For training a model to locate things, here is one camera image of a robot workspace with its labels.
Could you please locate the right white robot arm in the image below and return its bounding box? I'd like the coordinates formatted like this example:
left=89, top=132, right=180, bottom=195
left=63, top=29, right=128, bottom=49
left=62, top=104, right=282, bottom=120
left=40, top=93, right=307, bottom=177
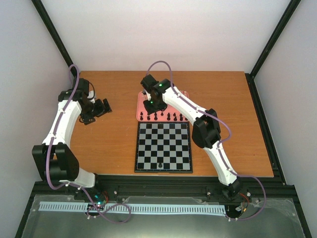
left=141, top=75, right=242, bottom=201

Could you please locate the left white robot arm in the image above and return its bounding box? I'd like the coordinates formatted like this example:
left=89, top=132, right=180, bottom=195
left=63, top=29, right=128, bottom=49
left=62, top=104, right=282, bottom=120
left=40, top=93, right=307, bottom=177
left=32, top=90, right=111, bottom=200

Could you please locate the left controller circuit board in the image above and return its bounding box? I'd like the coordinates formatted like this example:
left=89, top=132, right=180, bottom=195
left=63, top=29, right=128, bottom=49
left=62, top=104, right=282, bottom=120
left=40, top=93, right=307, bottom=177
left=95, top=192, right=108, bottom=208

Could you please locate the pink plastic tray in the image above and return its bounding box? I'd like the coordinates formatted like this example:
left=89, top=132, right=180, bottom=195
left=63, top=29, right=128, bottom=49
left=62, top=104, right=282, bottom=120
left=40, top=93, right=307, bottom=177
left=136, top=91, right=188, bottom=122

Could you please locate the black white chessboard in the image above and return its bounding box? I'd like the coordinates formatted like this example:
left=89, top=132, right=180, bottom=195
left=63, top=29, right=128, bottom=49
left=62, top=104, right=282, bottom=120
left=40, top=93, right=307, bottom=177
left=134, top=122, right=193, bottom=174

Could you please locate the clear acrylic cover sheet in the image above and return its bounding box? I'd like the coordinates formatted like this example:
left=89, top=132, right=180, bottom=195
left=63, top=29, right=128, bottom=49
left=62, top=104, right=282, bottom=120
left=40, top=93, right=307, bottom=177
left=17, top=195, right=309, bottom=238

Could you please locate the right black corner post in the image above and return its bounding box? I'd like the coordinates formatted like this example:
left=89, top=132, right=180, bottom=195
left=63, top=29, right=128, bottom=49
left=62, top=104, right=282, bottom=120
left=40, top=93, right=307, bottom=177
left=249, top=0, right=302, bottom=78

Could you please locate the black corner post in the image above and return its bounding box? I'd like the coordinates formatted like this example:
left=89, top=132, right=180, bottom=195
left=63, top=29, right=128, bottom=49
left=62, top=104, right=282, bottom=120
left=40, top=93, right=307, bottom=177
left=31, top=0, right=73, bottom=67
left=249, top=0, right=302, bottom=78

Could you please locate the left black corner post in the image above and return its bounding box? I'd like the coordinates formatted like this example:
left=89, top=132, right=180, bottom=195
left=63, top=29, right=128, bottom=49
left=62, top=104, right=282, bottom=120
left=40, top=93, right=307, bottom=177
left=31, top=0, right=73, bottom=67

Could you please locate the black aluminium frame base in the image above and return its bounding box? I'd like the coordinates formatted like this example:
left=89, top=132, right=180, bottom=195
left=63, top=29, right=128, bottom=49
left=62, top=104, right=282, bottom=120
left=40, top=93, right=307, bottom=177
left=16, top=74, right=311, bottom=238

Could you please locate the light blue slotted cable duct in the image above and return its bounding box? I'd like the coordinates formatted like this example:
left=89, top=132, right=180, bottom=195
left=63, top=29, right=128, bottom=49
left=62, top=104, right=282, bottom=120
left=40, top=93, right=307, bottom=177
left=38, top=201, right=226, bottom=216

